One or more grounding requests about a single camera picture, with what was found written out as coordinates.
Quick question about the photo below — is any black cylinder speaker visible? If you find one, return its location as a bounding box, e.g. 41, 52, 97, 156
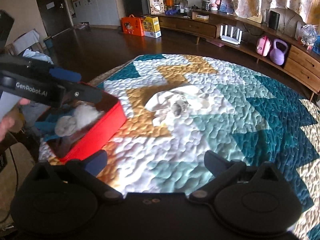
268, 10, 280, 30

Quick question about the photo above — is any clear bag of toys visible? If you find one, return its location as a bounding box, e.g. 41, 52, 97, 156
298, 24, 318, 50

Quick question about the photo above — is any quilted zigzag blanket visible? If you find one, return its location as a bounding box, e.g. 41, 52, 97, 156
38, 53, 320, 240

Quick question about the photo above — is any cream knitted sock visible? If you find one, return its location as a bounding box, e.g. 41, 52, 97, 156
54, 104, 105, 137

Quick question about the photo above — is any pink toy case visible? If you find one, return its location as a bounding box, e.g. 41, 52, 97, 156
255, 35, 271, 57

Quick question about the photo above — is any red square tin box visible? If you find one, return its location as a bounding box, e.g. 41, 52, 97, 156
37, 84, 126, 164

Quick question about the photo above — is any white wifi router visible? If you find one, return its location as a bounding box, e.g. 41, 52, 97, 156
219, 25, 242, 45

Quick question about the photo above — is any wooden tv console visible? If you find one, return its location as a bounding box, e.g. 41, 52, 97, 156
157, 10, 319, 99

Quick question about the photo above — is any person left hand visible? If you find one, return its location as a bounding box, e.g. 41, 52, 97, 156
0, 99, 30, 141

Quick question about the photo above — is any white product box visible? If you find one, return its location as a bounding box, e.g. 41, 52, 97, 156
149, 0, 164, 15

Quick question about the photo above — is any yellow cardboard box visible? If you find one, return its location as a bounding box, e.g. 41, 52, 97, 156
142, 16, 161, 38

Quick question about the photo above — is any orange gift bag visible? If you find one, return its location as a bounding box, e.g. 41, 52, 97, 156
121, 15, 144, 37

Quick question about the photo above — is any white crumpled cloth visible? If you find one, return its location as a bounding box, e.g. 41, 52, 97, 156
145, 85, 214, 126

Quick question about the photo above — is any purple kettlebell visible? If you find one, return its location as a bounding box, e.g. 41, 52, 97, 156
270, 39, 289, 66

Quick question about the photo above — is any blue rubber glove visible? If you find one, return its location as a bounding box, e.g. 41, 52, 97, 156
35, 114, 75, 141

